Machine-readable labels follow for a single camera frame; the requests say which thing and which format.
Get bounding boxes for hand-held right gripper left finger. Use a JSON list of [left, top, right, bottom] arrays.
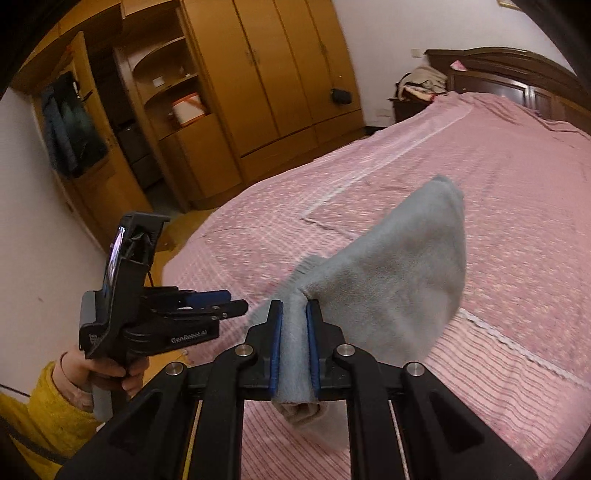
[[55, 299, 283, 480]]

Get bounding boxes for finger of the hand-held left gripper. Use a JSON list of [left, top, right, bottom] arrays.
[[185, 299, 249, 321], [178, 289, 232, 308]]

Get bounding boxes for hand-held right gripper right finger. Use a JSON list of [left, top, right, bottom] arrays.
[[305, 299, 539, 480]]

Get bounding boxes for grey pants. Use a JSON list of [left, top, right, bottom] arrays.
[[270, 175, 466, 453]]

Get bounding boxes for person's left forearm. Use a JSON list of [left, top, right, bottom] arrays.
[[0, 360, 109, 480]]

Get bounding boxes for person's left hand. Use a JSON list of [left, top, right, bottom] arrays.
[[60, 351, 151, 398]]

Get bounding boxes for wooden door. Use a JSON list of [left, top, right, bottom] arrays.
[[9, 30, 153, 250]]

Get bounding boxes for wooden corner shelf unit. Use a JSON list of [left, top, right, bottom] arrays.
[[113, 34, 245, 208]]

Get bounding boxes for white and orange container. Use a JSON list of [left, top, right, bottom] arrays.
[[168, 91, 206, 125]]

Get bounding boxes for dark hanging clothes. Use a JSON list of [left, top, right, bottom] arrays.
[[39, 74, 109, 178]]

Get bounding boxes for wooden wardrobe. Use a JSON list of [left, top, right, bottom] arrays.
[[182, 0, 365, 185]]

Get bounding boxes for dark wooden nightstand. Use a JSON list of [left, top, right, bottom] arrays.
[[388, 95, 432, 125]]

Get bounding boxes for pink floral bedspread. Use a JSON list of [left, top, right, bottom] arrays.
[[161, 91, 591, 480]]

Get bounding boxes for pile of clothes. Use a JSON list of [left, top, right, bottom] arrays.
[[396, 66, 448, 100]]

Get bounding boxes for dark wooden headboard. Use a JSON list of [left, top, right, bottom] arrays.
[[425, 47, 591, 134]]

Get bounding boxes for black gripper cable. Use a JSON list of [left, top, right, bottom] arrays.
[[0, 415, 63, 464]]

